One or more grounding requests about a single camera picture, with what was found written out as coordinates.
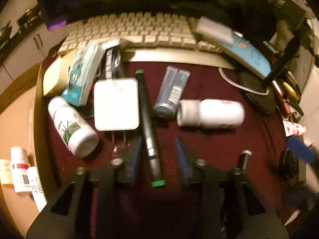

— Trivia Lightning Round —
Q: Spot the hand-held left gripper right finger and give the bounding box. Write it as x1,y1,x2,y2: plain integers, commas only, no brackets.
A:
174,136,289,239

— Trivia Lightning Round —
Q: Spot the grey and white box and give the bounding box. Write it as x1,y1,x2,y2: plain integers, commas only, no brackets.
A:
194,16,235,44

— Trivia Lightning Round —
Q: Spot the maroon cloth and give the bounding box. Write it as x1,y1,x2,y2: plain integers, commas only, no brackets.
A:
40,60,287,239

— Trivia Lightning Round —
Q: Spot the white cabinet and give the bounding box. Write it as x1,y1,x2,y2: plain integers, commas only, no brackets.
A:
0,22,68,87

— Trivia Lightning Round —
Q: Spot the white tube with red print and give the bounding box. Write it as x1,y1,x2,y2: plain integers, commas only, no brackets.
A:
283,120,306,137

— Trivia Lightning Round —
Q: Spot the black pen with white tip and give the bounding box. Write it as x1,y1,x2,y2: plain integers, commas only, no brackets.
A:
239,150,253,173

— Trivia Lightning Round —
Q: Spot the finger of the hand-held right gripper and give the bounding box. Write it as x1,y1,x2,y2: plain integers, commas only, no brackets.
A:
286,137,317,164

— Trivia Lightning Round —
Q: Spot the black marker with green ends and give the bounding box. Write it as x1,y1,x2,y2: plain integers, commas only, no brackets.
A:
135,69,167,188

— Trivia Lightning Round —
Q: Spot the cream wrapped packet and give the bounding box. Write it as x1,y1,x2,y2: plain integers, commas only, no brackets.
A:
42,48,78,97

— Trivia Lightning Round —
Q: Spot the cardboard box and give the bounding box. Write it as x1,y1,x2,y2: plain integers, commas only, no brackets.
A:
0,62,50,229

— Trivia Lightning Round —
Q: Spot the white bottle with green label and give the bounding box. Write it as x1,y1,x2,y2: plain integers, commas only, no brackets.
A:
48,96,99,158

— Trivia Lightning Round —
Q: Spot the black sachet with white print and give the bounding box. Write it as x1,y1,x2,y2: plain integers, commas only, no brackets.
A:
96,38,130,81

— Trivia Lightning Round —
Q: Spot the teal cartoon tissue pack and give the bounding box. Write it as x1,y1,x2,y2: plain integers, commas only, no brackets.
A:
61,43,105,106

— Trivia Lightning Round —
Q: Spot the white bottle with grey text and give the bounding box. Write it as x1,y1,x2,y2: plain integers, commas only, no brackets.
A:
27,167,47,212

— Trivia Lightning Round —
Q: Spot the white bottle with red label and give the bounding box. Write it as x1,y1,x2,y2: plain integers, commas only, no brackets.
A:
10,146,32,193

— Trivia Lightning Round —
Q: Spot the black desk stand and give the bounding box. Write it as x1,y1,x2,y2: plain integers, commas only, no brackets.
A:
237,5,312,115

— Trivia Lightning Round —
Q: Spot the yellow pen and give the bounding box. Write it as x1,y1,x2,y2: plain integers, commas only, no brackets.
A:
282,80,299,100

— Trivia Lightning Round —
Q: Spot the white cable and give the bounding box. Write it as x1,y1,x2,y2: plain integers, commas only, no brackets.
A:
219,67,271,95

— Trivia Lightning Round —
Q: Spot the blue book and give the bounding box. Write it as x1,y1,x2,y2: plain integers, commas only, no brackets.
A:
217,30,272,80

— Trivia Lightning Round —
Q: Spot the grey squeeze tube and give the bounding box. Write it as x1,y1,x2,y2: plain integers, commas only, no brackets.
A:
153,65,191,120

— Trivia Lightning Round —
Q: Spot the white roll-on bottle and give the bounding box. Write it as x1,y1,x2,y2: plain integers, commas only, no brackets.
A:
176,99,245,129

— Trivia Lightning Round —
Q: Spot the white keyboard wrist rest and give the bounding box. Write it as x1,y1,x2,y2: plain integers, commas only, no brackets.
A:
123,49,237,70

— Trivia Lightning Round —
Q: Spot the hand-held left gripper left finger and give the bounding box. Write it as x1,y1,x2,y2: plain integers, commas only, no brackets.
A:
26,137,144,239

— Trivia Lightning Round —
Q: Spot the white keyboard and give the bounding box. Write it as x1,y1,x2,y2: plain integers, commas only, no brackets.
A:
58,12,225,55

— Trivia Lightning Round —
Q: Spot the white square charger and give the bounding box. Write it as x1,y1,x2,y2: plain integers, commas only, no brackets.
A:
93,78,140,143

